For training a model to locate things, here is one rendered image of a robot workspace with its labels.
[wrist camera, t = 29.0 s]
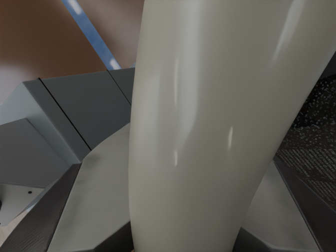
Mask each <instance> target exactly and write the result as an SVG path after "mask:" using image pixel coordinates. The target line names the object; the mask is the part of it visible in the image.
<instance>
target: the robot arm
mask: <svg viewBox="0 0 336 252"><path fill-rule="evenodd" d="M129 138H130V123H128V124H127V125H125V126H124V127H122V128H121V129H120V130H118V131H117V132H115V133H114V134H112V135H111V136H109V137H108V138H107V139H105V140H104V141H102V142H101V143H100V144H99V145H98V146H96V147H95V148H94V149H93V150H92V151H91V152H90V153H89V154H88V155H87V156H86V157H85V158H84V159H83V160H82V161H81V163H78V164H72V165H71V167H70V168H69V169H68V170H67V171H66V172H65V173H64V174H63V175H62V176H61V177H60V179H59V180H58V181H57V182H56V183H55V184H54V185H53V186H52V187H51V188H50V189H49V190H48V192H47V193H46V194H45V195H44V196H43V197H42V198H41V199H40V200H39V201H38V202H37V203H36V205H35V206H34V207H33V208H32V209H31V210H30V211H29V212H28V213H27V214H26V215H25V217H24V218H23V219H22V220H21V221H20V222H19V223H18V225H17V226H16V227H15V228H14V230H13V231H12V232H11V233H10V235H9V236H8V237H7V239H6V240H5V241H4V243H3V244H2V246H1V247H0V252H131V251H132V250H133V249H134V243H133V237H132V230H131V221H130V208H129V174H128V166H129ZM232 252H336V212H335V211H334V210H333V209H332V208H331V207H330V206H329V205H328V204H327V203H326V202H325V201H324V200H323V199H322V198H321V197H319V196H318V195H317V194H316V193H315V192H314V191H313V190H312V189H311V188H310V187H309V186H308V185H307V184H306V183H305V182H303V181H302V180H301V179H300V178H299V177H298V176H297V175H296V174H295V173H294V172H293V171H292V170H291V169H290V168H289V167H287V166H286V165H285V164H284V163H283V162H275V161H274V160H272V161H271V163H270V165H269V167H268V168H267V170H266V172H265V174H264V176H263V178H262V180H261V183H260V185H259V187H258V189H257V191H256V193H255V195H254V197H253V199H252V201H251V204H250V206H249V208H248V210H247V213H246V215H245V217H244V219H243V222H242V224H241V227H240V230H239V232H238V235H237V237H236V240H235V243H234V246H233V249H232Z"/></svg>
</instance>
